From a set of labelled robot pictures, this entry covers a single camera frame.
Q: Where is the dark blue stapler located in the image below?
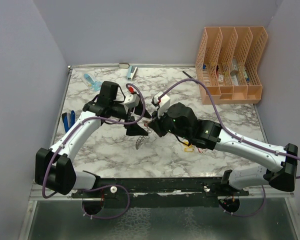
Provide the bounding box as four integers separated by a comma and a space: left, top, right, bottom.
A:
61, 110, 76, 133

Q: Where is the purple cable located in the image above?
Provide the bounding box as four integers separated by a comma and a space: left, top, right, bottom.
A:
154, 78, 300, 218
41, 83, 147, 221

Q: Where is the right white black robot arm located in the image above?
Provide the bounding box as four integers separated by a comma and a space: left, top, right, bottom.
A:
148, 102, 298, 196

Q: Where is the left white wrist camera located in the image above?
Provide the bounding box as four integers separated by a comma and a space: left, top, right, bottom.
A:
122, 93, 140, 109

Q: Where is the round metal keyring disc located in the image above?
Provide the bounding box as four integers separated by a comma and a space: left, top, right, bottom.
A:
135, 126, 153, 150

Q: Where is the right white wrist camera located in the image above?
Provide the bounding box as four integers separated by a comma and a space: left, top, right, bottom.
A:
151, 91, 171, 119

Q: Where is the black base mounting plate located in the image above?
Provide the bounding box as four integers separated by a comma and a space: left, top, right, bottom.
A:
39, 174, 281, 209

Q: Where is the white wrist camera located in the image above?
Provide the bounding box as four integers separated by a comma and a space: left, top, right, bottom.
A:
151, 91, 171, 119
122, 93, 140, 109

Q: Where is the aluminium frame rail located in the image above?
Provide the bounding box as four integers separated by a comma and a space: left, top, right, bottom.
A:
29, 177, 295, 201

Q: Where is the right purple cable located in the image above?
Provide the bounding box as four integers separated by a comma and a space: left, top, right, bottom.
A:
154, 78, 300, 218

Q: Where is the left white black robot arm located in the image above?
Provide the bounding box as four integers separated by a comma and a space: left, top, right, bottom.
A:
34, 81, 149, 199

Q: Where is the orange plastic file organizer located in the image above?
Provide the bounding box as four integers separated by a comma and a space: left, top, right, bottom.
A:
195, 26, 268, 105

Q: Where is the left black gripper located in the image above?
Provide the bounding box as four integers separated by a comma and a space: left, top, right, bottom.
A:
110, 99, 152, 136

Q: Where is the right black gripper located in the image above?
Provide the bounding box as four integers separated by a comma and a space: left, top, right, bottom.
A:
148, 105, 191, 141

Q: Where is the lower yellow key tag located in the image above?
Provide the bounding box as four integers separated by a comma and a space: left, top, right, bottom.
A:
183, 147, 195, 153

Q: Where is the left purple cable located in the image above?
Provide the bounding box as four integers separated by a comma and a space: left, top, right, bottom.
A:
41, 83, 147, 221

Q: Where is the blue white packaged item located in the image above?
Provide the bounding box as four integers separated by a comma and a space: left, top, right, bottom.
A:
83, 73, 102, 92

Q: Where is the light blue stapler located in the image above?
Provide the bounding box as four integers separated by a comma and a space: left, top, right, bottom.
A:
126, 65, 138, 81

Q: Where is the white clip at wall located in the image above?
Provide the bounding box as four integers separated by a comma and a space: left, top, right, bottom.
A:
118, 63, 130, 69

